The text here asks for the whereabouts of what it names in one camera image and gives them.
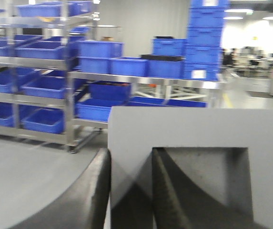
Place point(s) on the gray square base block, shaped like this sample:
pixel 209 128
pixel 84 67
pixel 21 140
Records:
pixel 133 131

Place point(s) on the steel table with bins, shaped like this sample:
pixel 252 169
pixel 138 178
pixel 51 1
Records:
pixel 112 76

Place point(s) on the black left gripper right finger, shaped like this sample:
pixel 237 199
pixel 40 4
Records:
pixel 167 209

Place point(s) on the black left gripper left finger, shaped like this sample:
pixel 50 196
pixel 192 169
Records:
pixel 83 205

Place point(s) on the stack of blue crates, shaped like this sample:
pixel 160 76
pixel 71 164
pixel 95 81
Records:
pixel 203 40

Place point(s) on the stainless steel shelving rack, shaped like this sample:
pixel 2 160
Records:
pixel 37 55

